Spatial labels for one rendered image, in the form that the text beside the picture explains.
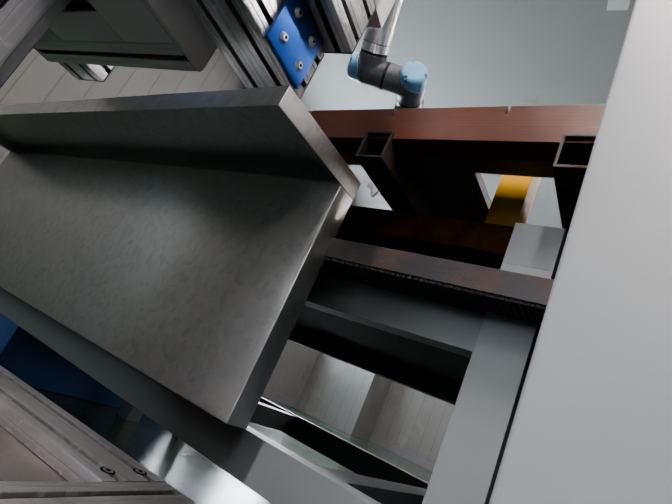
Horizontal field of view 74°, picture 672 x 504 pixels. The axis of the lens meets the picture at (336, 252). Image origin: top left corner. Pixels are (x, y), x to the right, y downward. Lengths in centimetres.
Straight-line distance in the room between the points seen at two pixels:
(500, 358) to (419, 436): 802
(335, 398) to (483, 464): 737
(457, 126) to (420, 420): 803
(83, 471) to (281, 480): 25
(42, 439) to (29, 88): 351
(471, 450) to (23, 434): 47
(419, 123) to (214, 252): 37
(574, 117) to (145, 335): 67
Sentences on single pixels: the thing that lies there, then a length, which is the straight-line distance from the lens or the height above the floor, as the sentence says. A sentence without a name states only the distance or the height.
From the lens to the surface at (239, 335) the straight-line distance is 62.
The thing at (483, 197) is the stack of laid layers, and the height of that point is 82.
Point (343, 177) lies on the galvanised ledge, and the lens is 65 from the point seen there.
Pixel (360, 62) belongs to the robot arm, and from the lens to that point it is 132.
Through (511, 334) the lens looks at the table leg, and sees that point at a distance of 57.
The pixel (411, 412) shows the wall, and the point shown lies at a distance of 863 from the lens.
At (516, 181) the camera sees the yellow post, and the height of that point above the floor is 82.
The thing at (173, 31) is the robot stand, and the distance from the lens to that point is 63.
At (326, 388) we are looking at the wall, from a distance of 798.
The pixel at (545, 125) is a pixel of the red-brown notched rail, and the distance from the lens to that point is 66.
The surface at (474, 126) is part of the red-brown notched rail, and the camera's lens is 68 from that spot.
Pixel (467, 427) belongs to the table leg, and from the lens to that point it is 56.
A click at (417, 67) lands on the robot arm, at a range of 129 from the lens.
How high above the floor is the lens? 38
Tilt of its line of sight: 17 degrees up
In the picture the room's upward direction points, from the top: 25 degrees clockwise
